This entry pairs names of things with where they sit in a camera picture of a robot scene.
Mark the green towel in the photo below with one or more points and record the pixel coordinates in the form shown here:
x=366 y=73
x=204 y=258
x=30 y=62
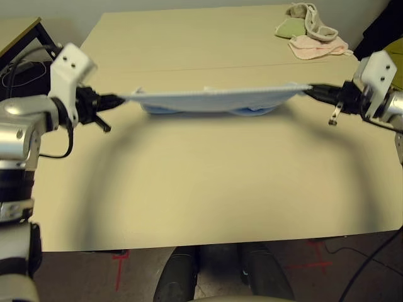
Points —
x=291 y=29

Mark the black robot right leg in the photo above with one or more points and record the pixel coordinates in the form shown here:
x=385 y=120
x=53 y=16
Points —
x=264 y=273

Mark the black robot left leg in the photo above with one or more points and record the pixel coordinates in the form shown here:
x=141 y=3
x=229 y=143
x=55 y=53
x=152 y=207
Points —
x=176 y=277

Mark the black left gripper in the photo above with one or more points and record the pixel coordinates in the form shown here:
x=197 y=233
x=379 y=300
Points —
x=88 y=105

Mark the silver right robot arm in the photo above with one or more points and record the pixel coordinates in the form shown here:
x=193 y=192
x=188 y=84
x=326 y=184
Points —
x=393 y=105

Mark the light blue towel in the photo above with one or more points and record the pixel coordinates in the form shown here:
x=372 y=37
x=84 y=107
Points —
x=214 y=99

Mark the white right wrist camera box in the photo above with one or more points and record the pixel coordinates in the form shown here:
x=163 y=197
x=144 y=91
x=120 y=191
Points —
x=378 y=72

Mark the black framed side table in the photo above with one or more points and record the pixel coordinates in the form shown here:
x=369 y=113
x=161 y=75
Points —
x=19 y=34

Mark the beige robot torso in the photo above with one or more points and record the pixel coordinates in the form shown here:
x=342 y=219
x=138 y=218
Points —
x=236 y=299

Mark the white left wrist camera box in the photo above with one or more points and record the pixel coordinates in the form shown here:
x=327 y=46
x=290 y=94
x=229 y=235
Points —
x=67 y=69

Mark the black robot leg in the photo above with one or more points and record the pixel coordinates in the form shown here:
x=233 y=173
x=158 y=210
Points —
x=176 y=277
x=264 y=273

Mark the black bulky object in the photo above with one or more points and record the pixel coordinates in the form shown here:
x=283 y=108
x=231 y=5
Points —
x=381 y=28

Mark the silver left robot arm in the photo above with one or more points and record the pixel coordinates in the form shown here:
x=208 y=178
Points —
x=19 y=135

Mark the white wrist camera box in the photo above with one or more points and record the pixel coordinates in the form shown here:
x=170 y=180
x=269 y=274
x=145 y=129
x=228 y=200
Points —
x=67 y=69
x=378 y=72

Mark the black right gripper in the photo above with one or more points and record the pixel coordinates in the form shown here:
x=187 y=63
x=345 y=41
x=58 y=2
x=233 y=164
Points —
x=354 y=97

